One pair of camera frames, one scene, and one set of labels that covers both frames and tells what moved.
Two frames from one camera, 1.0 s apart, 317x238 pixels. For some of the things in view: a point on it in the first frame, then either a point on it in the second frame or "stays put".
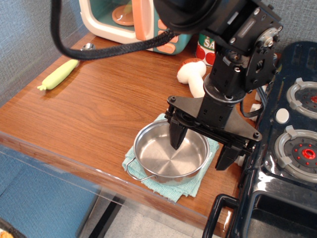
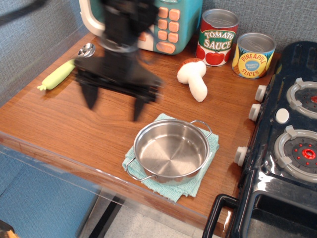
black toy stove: [278, 197] stays put
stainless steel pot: [156, 156] stays put
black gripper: [214, 118] → [126, 74]
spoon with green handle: [62, 71] stays put
